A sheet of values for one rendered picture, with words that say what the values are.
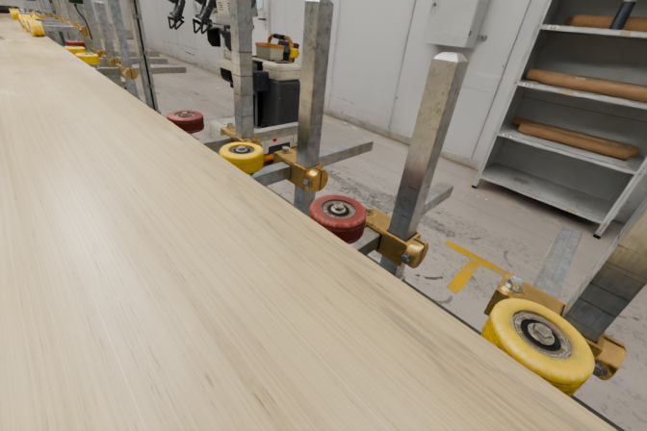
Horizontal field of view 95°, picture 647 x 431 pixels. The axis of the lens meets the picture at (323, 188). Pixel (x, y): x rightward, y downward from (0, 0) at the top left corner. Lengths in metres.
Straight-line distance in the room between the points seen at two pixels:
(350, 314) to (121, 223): 0.28
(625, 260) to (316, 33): 0.51
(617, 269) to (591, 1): 2.73
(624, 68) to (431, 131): 2.64
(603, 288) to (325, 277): 0.30
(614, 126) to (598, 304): 2.65
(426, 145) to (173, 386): 0.38
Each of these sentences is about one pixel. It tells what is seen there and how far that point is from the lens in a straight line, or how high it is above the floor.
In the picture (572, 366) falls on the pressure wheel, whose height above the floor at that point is 0.91.
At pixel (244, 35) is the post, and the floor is 1.09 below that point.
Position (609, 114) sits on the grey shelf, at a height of 0.74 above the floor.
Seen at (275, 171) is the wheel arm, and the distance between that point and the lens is 0.63.
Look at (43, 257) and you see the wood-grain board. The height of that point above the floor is 0.90.
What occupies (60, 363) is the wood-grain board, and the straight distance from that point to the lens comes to 0.31.
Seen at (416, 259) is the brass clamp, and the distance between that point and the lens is 0.52.
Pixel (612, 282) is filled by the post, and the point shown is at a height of 0.92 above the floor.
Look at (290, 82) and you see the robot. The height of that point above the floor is 0.68.
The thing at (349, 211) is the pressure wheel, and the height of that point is 0.90.
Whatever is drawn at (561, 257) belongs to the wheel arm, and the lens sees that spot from 0.64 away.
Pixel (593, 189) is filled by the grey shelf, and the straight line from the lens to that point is 3.17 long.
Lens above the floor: 1.13
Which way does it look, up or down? 29 degrees down
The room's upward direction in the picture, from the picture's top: 6 degrees clockwise
